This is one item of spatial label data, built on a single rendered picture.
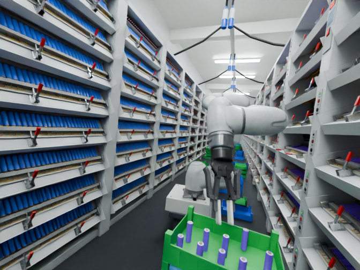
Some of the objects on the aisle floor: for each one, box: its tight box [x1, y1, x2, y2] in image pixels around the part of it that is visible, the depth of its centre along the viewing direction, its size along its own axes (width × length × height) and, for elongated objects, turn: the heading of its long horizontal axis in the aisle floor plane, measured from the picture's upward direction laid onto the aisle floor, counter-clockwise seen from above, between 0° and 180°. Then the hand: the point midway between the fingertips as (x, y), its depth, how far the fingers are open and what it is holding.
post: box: [290, 0, 360, 270], centre depth 77 cm, size 20×9×178 cm
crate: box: [221, 199, 253, 222], centre depth 174 cm, size 30×20×8 cm
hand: (224, 212), depth 52 cm, fingers open, 3 cm apart
